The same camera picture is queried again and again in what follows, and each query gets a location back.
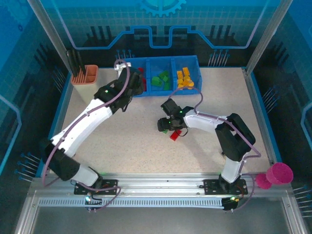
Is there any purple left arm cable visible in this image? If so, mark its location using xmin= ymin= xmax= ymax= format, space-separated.
xmin=42 ymin=58 xmax=130 ymax=210

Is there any large magenta cup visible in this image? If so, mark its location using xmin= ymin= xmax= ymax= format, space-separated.
xmin=266 ymin=162 xmax=294 ymax=184

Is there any aluminium mounting rail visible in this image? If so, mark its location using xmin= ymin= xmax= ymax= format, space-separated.
xmin=29 ymin=173 xmax=294 ymax=198

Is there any black knife handle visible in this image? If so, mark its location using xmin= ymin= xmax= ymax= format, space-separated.
xmin=76 ymin=50 xmax=86 ymax=73
xmin=65 ymin=50 xmax=75 ymax=77
xmin=70 ymin=48 xmax=81 ymax=75

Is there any aluminium table side rail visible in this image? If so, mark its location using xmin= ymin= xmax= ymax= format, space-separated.
xmin=242 ymin=68 xmax=277 ymax=164

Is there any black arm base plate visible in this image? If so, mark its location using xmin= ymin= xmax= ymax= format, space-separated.
xmin=74 ymin=179 xmax=119 ymax=195
xmin=203 ymin=179 xmax=249 ymax=195

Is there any blue three-compartment bin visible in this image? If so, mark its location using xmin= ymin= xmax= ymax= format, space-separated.
xmin=121 ymin=55 xmax=203 ymax=98

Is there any black controller box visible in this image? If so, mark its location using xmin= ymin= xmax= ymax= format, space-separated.
xmin=84 ymin=195 xmax=103 ymax=213
xmin=222 ymin=196 xmax=239 ymax=212

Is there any beige orange knife block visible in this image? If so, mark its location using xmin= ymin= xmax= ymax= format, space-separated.
xmin=71 ymin=64 xmax=103 ymax=105

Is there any aluminium frame post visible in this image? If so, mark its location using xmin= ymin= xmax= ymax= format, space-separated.
xmin=26 ymin=0 xmax=75 ymax=71
xmin=245 ymin=0 xmax=294 ymax=75

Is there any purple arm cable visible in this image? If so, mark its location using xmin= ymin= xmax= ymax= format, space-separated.
xmin=168 ymin=87 xmax=261 ymax=211
xmin=42 ymin=58 xmax=130 ymax=210

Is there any white slotted cable duct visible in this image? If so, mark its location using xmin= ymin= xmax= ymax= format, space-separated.
xmin=38 ymin=197 xmax=225 ymax=208

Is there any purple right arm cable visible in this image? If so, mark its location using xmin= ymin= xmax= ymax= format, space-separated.
xmin=168 ymin=87 xmax=261 ymax=211

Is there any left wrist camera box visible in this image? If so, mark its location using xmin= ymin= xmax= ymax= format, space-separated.
xmin=114 ymin=62 xmax=132 ymax=75

